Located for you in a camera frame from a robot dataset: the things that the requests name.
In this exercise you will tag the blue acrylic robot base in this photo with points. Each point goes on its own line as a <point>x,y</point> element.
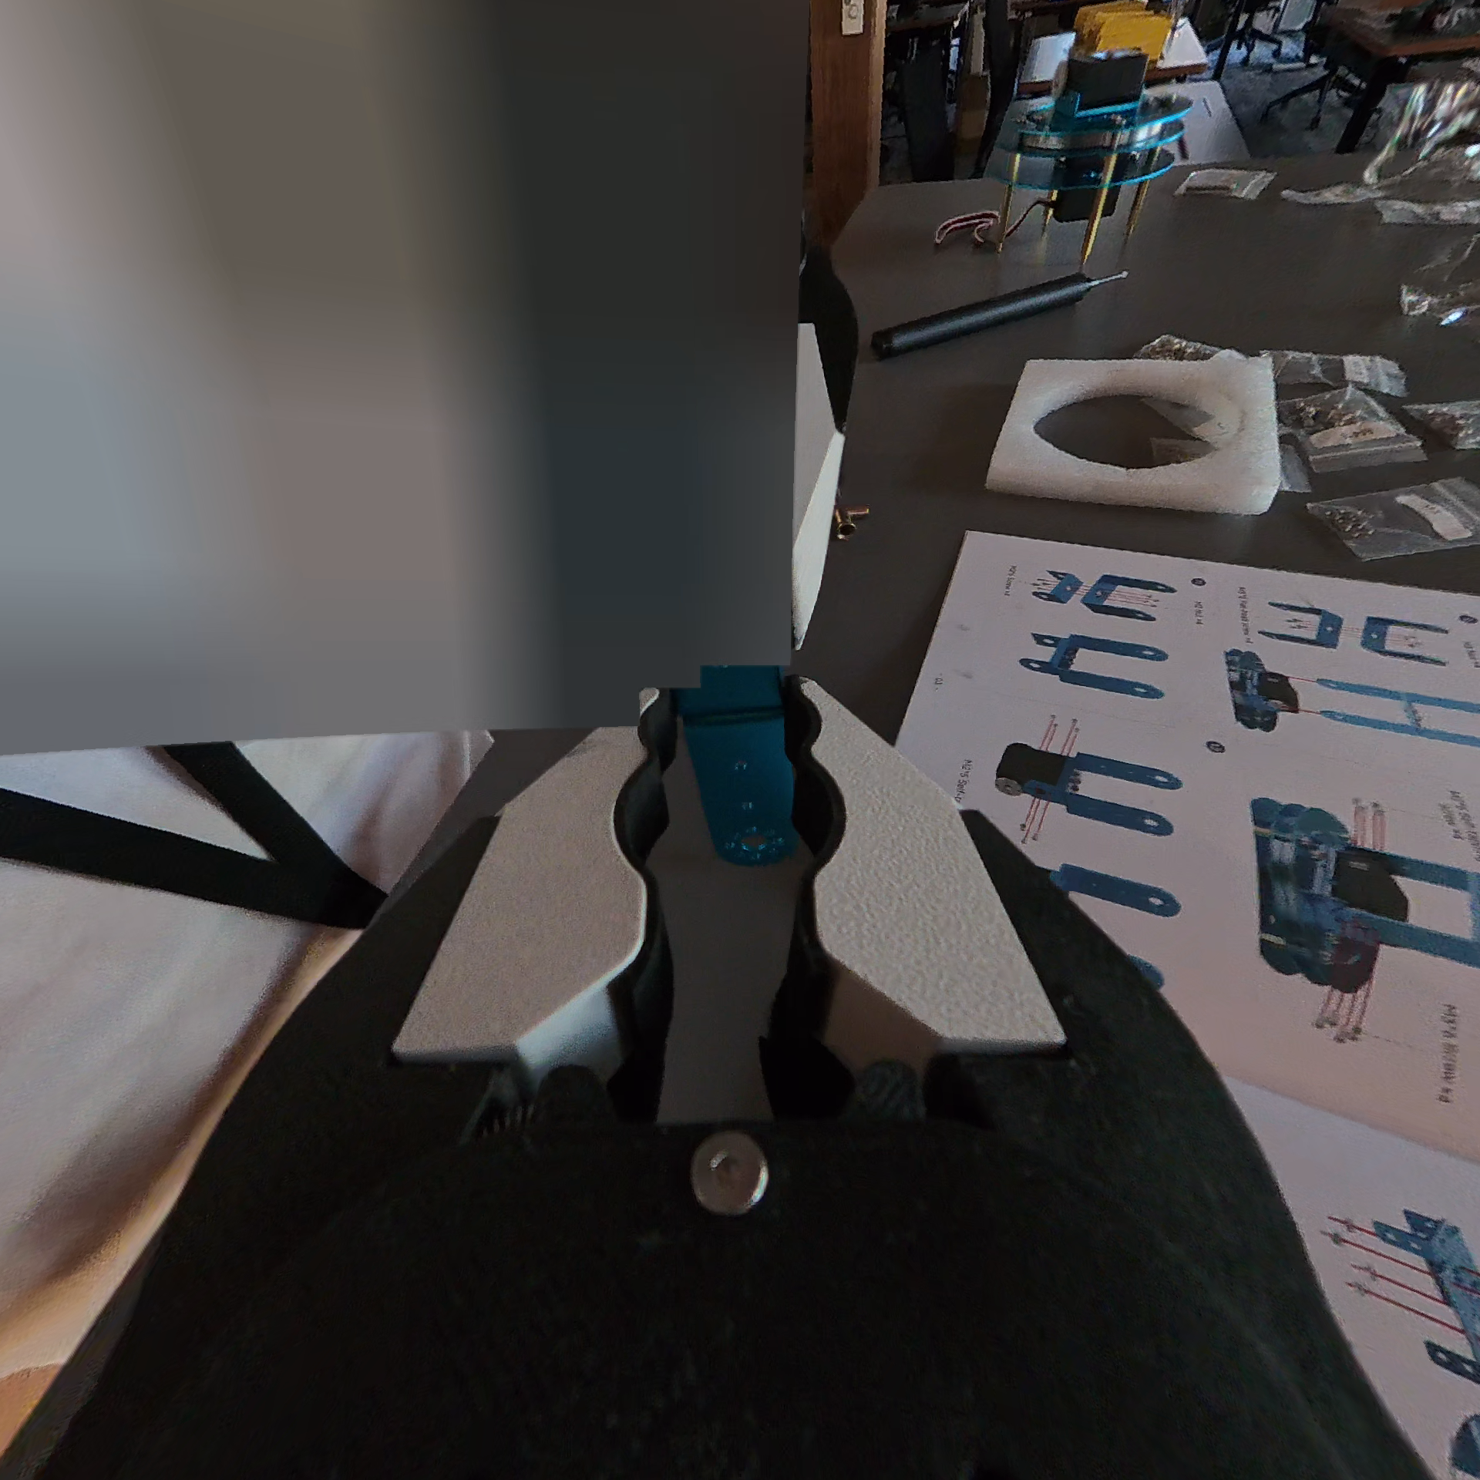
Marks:
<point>1086,116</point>

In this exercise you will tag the black screwdriver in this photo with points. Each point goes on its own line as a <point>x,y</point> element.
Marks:
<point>982,311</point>

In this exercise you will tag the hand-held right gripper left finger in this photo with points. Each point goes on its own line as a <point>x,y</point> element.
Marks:
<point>531,925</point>

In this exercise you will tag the blue metal bracket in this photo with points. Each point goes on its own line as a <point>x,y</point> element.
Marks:
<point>740,797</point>

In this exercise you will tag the white foam piece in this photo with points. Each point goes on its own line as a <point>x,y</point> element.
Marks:
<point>1040,463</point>

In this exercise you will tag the pile of clear screw bags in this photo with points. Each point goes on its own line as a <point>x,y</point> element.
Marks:
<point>1352,433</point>

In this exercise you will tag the assembly instruction booklet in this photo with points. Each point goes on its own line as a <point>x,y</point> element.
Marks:
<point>971,694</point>

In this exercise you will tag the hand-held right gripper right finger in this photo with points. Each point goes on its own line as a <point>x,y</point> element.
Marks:
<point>925,925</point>

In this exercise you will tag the yellow box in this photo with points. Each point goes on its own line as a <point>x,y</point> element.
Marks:
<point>1110,29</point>

